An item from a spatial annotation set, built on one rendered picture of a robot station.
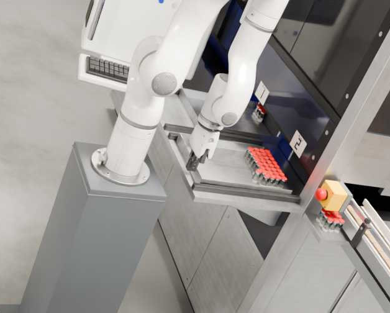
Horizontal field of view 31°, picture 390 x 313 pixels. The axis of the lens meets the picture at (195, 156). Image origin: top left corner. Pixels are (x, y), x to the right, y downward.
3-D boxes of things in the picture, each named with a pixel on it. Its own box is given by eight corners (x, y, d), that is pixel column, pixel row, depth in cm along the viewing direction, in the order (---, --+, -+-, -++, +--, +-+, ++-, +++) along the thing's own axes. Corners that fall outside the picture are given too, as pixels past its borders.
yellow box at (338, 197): (333, 199, 233) (343, 181, 230) (343, 212, 228) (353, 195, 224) (314, 196, 230) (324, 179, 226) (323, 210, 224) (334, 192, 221)
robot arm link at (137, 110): (122, 124, 205) (148, 52, 194) (115, 93, 220) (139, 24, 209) (161, 133, 209) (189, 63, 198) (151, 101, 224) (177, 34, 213)
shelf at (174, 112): (247, 106, 294) (249, 102, 293) (318, 215, 241) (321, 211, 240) (140, 87, 273) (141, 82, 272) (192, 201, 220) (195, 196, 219)
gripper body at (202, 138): (226, 132, 216) (213, 162, 221) (216, 114, 223) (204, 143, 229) (205, 129, 212) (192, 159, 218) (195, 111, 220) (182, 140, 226)
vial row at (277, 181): (258, 159, 254) (263, 148, 252) (277, 190, 241) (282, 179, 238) (253, 158, 253) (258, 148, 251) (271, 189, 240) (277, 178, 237)
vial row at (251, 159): (247, 157, 252) (252, 146, 250) (266, 188, 239) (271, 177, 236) (242, 156, 251) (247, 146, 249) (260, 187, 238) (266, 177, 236)
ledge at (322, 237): (335, 220, 242) (338, 216, 241) (353, 246, 232) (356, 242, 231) (302, 217, 236) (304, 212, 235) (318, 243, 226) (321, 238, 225)
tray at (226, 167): (260, 154, 259) (264, 146, 257) (287, 199, 239) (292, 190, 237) (176, 141, 244) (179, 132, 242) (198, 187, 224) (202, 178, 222)
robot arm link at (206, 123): (230, 126, 215) (226, 134, 217) (220, 110, 222) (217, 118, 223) (205, 122, 212) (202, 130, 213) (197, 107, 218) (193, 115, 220)
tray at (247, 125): (253, 108, 290) (256, 102, 288) (277, 145, 270) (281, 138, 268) (178, 95, 275) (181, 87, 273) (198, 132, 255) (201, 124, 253)
